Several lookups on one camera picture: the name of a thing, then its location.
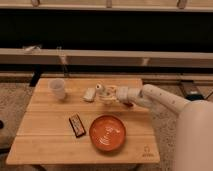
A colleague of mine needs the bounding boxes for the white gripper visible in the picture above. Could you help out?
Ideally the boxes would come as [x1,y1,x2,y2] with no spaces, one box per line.
[99,85,129,105]

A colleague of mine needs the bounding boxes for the small white bottle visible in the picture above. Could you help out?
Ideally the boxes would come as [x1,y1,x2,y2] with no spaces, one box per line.
[95,84,107,98]

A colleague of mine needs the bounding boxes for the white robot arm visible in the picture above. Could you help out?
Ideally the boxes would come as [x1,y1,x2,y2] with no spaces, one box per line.
[96,84,189,114]

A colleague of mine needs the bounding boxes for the orange bowl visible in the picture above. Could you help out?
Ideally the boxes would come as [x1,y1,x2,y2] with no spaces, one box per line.
[89,115,126,152]

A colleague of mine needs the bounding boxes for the dark chocolate bar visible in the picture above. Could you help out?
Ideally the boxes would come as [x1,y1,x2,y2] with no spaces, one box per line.
[69,115,86,138]

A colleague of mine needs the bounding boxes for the translucent plastic cup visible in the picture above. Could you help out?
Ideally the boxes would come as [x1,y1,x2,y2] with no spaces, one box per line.
[48,78,66,100]

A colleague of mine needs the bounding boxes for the wooden table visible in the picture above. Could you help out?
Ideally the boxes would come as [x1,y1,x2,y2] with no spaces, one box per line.
[7,78,160,165]

